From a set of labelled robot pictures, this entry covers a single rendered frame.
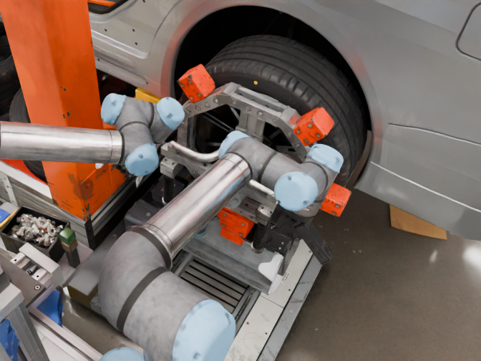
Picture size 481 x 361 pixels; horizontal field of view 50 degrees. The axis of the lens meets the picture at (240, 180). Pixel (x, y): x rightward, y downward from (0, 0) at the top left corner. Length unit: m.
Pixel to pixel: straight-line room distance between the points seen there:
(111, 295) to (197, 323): 0.14
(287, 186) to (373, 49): 0.69
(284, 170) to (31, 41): 0.80
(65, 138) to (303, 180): 0.49
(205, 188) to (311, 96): 0.74
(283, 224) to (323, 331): 1.30
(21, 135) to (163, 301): 0.49
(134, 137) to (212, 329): 0.55
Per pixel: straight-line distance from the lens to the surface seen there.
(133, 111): 1.23
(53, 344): 1.56
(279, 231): 1.17
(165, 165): 1.59
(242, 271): 2.29
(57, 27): 1.45
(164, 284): 0.77
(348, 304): 2.52
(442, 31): 1.49
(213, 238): 2.31
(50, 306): 1.67
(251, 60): 1.66
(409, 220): 2.91
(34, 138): 1.10
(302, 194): 0.98
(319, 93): 1.61
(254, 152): 1.03
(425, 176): 1.78
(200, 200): 0.91
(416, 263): 2.78
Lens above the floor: 2.14
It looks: 49 degrees down
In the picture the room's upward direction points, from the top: 10 degrees clockwise
